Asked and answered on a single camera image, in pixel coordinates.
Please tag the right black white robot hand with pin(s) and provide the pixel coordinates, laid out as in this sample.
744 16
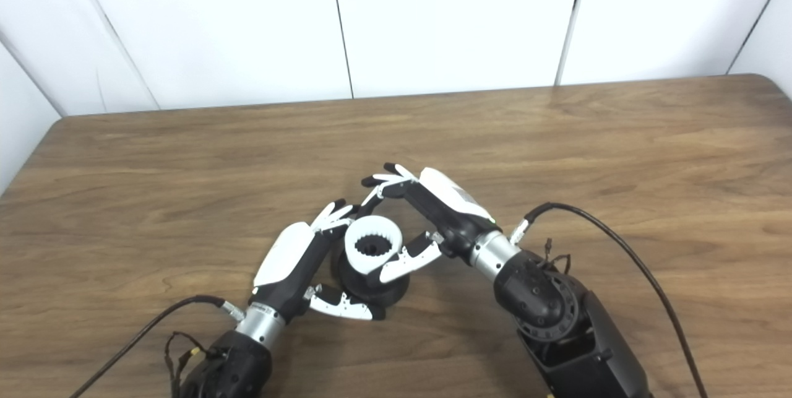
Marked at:
451 212

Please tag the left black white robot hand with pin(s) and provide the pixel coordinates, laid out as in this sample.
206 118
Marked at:
288 255

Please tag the round black part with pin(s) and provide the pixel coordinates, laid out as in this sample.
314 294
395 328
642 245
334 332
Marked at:
383 293

